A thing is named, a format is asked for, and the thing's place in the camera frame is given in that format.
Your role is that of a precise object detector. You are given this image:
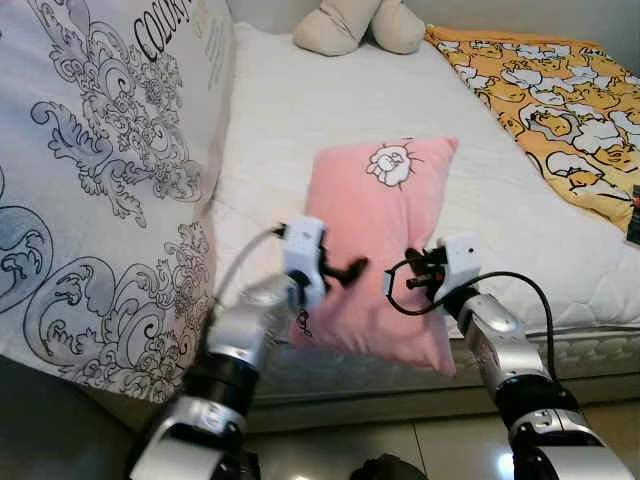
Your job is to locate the large grey floral printed pillow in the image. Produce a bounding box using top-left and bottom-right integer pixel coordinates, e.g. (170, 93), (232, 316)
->
(0, 0), (237, 404)

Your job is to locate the grey quilted mattress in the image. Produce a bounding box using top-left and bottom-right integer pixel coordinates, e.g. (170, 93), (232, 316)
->
(250, 326), (640, 397)

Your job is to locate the pink plush pillow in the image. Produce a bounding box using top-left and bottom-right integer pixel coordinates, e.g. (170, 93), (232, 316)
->
(288, 137), (461, 378)

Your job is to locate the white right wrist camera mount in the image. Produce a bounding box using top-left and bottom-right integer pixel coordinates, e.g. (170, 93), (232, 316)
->
(437, 234), (483, 301)

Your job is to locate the black right robot foot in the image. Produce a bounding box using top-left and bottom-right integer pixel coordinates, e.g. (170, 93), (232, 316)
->
(350, 455), (429, 480)

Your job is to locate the white quilted mattress pad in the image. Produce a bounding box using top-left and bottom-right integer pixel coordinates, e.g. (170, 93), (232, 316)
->
(205, 22), (640, 341)

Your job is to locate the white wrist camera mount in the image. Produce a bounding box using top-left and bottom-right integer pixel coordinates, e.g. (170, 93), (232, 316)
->
(437, 234), (483, 301)
(282, 216), (329, 311)

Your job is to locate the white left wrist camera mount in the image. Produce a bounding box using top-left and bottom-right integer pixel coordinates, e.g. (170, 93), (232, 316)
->
(282, 216), (329, 311)

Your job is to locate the yellow cartoon egg blanket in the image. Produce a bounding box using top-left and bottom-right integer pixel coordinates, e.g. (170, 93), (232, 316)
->
(425, 25), (640, 237)

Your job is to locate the dark red green book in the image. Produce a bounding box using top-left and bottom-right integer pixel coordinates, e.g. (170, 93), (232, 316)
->
(625, 185), (640, 247)

